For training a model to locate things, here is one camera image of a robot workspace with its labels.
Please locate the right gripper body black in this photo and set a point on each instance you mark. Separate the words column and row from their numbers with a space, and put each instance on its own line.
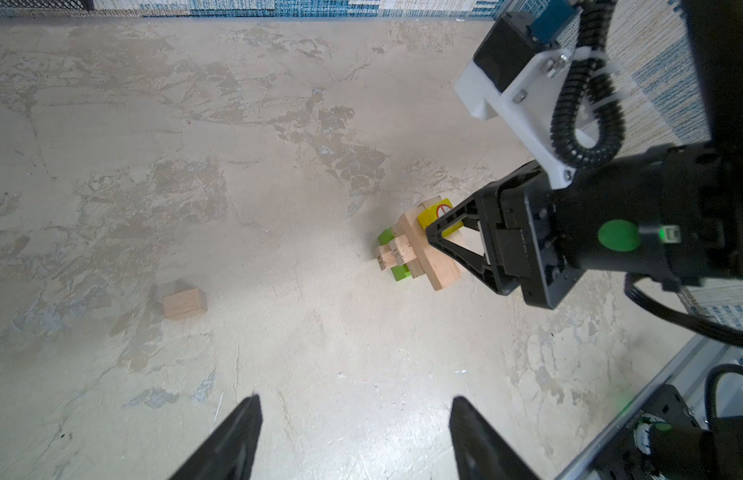
column 522, row 249

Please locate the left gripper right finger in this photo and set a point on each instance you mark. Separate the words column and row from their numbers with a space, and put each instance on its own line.
column 480, row 452

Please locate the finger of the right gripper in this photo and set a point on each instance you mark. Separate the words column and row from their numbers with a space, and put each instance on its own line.
column 470, row 211
column 455, row 247

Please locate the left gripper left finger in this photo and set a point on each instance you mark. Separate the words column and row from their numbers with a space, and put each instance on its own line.
column 229, row 451

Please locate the yellow cube block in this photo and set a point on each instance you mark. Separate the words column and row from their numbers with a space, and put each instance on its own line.
column 432, row 210

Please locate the green wood block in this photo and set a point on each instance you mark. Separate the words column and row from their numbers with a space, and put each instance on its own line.
column 399, row 272

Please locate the small square wood block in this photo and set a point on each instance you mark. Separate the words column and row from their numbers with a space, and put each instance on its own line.
column 184, row 304

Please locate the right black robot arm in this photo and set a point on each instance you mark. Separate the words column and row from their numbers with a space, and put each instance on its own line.
column 673, row 214

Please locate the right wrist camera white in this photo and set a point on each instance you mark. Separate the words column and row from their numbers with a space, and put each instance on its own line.
column 517, row 74

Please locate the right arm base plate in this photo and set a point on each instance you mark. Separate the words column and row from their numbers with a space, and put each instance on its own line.
column 664, row 441

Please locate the aluminium mounting rail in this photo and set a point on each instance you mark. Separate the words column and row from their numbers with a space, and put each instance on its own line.
column 708, row 376

